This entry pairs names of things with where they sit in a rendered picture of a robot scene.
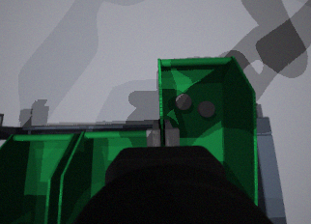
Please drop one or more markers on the grey metal shelf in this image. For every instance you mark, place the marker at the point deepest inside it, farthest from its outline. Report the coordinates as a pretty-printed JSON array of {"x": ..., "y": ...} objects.
[{"x": 270, "y": 198}]

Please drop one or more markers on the grey steel disc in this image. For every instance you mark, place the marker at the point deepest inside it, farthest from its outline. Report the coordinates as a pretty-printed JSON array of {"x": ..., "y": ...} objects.
[
  {"x": 183, "y": 101},
  {"x": 206, "y": 108}
]

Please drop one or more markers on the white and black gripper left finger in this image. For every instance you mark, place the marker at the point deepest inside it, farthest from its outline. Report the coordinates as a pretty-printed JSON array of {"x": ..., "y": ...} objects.
[{"x": 154, "y": 135}]

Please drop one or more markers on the green bin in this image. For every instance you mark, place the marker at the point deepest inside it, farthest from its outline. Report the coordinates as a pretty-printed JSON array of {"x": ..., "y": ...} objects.
[
  {"x": 84, "y": 174},
  {"x": 30, "y": 176},
  {"x": 230, "y": 134}
]

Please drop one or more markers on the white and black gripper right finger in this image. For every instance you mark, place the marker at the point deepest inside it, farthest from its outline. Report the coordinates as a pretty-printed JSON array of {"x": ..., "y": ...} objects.
[{"x": 171, "y": 135}]

